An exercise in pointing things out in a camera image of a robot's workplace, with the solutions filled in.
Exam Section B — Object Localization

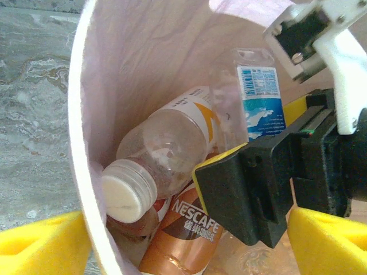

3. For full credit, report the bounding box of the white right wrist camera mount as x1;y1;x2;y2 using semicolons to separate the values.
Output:
263;0;367;136

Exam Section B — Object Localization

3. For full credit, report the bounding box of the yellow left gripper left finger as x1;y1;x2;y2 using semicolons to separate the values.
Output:
0;211;92;275

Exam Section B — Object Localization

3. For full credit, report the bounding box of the cream plastic waste bin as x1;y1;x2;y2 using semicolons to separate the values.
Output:
67;0;135;275

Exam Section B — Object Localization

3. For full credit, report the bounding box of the orange label white cap bottle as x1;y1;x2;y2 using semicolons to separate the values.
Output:
100;85;223;225

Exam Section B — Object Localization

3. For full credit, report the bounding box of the brown Nescafe bottle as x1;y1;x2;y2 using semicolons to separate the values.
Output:
138;180;227;275

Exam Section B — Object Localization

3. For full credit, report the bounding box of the blue label clear bottle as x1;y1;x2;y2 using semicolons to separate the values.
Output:
210;48;287;144

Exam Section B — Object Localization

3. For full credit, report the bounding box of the reddish brown plastic bottle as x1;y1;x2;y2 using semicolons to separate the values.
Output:
105;197;173;247

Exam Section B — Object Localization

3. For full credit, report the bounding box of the clear plastic bottle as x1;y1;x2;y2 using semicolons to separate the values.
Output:
220;226;293;275

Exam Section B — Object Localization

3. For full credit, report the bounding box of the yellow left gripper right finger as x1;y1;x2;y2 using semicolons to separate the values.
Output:
287;206;367;275

